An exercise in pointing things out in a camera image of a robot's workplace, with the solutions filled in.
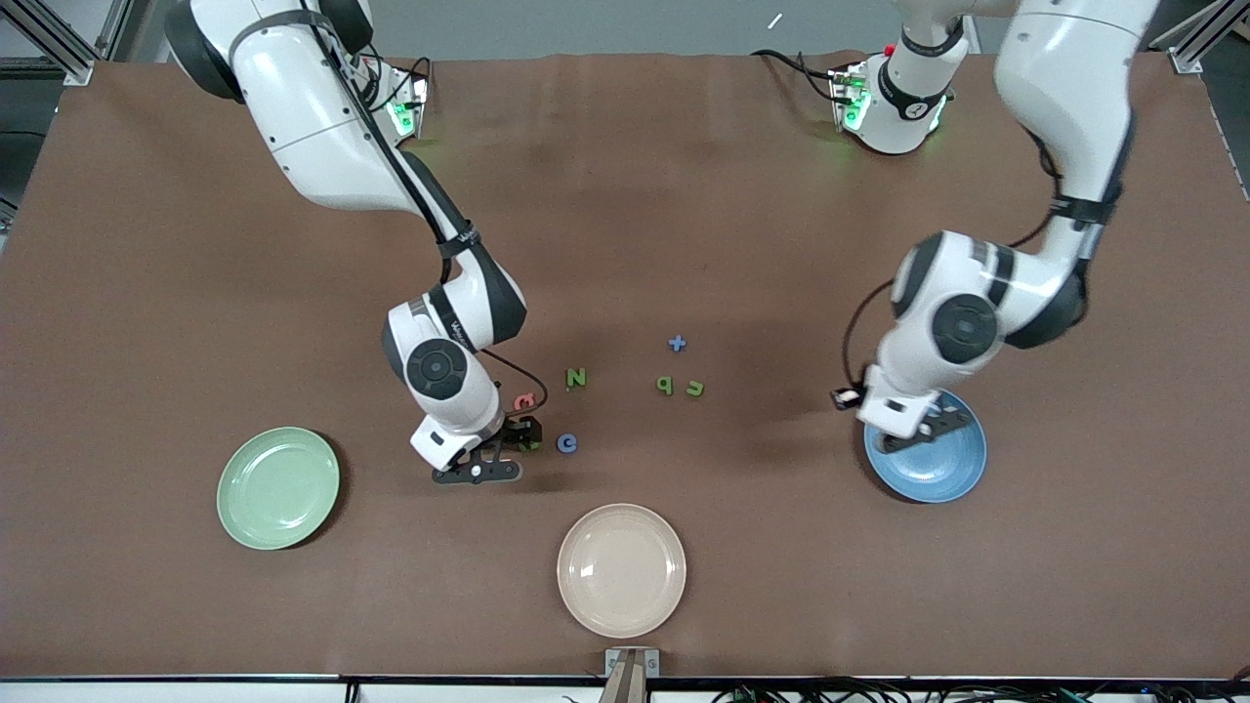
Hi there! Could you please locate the blue plate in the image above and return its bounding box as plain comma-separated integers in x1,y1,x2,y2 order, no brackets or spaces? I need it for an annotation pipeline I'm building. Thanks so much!
864,391,988,505

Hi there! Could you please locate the black base cable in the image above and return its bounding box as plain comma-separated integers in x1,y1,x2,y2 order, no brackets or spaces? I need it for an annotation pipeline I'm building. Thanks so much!
750,49,843,103
361,54,434,108

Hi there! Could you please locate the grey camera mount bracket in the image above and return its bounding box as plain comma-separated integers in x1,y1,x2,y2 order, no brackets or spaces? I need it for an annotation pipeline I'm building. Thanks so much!
604,647,661,703

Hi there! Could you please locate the brown table mat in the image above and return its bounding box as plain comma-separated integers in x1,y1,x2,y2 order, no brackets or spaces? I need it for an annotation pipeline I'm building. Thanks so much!
0,49,1250,682

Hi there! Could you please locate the black cable bundle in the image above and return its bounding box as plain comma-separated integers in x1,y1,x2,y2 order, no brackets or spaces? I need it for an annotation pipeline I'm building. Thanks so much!
713,677,1250,703

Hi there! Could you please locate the white table edge rail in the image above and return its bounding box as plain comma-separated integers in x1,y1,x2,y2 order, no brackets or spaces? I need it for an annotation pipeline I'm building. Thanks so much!
0,674,1250,703

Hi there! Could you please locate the aluminium frame profile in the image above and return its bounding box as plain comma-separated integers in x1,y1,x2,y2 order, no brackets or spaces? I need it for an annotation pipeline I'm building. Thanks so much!
1152,0,1250,74
0,0,133,87

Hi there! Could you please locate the metal connector box green light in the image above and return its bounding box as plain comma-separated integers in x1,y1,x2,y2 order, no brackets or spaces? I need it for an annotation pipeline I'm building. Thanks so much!
828,63,870,133
386,76,431,138

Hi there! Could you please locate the beige plate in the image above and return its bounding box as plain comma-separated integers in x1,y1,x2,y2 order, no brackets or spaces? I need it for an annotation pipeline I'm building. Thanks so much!
557,503,688,640

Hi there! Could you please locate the light green plate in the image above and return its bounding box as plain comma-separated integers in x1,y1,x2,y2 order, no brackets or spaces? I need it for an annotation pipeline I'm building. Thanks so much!
216,426,342,552

